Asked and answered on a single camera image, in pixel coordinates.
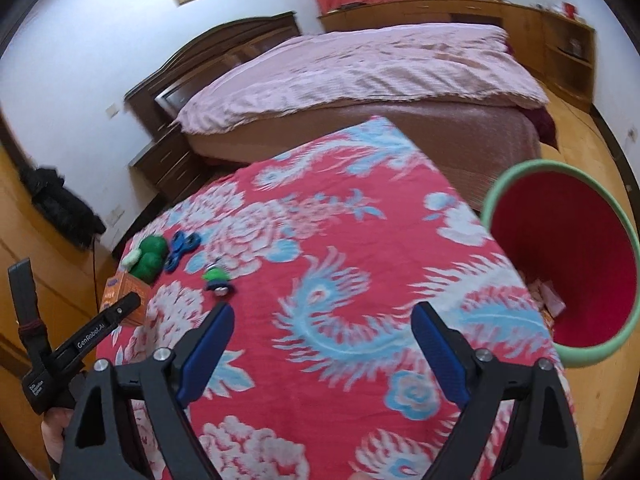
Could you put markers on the black jacket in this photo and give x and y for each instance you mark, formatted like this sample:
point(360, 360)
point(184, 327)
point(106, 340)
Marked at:
point(60, 202)

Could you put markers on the pink checked quilt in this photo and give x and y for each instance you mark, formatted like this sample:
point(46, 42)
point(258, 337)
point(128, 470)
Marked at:
point(360, 70)

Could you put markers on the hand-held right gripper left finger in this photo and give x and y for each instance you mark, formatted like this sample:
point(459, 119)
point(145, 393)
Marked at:
point(207, 345)

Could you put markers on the brown bed mattress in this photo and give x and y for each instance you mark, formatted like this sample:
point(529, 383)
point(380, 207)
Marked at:
point(350, 130)

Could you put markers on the blue fidget spinner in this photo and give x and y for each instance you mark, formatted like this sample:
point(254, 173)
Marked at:
point(181, 250)

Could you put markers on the small red box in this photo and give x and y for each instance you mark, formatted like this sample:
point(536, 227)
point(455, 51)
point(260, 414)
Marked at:
point(568, 10)

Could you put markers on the person's left hand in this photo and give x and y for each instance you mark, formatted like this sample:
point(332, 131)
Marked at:
point(55, 440)

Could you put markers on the wooden corner shelf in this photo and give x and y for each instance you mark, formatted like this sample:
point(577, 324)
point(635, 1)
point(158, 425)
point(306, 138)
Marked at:
point(570, 60)

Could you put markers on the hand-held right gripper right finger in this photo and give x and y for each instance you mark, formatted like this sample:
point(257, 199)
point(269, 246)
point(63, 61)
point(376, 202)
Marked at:
point(440, 350)

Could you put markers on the green pumpkin toy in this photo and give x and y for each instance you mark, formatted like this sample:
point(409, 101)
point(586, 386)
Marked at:
point(150, 257)

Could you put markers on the dark magenta quilt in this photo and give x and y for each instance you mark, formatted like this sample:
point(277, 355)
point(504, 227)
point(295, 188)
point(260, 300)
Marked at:
point(542, 125)

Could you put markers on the dark wooden headboard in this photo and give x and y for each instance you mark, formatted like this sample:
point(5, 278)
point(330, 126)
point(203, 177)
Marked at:
point(200, 55)

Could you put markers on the low wooden cabinet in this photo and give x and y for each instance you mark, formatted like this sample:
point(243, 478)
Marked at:
point(425, 12)

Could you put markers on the red floral tablecloth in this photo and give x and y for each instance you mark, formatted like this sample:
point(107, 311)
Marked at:
point(325, 260)

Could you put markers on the wall outlet with plug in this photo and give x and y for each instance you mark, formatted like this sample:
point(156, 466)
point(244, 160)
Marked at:
point(632, 135)

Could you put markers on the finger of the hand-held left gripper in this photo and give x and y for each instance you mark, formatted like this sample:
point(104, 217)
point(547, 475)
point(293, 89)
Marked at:
point(100, 330)

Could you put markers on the small green toy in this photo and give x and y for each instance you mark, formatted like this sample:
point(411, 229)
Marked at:
point(217, 276)

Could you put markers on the pale paper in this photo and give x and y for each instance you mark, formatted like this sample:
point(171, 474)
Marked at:
point(547, 296)

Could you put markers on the dark wooden nightstand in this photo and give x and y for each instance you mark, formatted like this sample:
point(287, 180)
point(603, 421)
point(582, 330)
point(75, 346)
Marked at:
point(170, 165)

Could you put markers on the orange cardboard box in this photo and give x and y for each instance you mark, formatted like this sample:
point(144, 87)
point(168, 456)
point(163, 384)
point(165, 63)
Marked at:
point(125, 295)

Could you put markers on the white wall outlet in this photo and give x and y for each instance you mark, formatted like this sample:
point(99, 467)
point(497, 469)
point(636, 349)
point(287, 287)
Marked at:
point(116, 214)

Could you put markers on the red bin with green rim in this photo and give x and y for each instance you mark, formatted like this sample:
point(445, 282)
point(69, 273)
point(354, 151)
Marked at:
point(565, 230)

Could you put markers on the white wall switch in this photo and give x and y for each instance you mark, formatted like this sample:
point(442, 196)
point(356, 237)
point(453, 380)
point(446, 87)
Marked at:
point(112, 110)

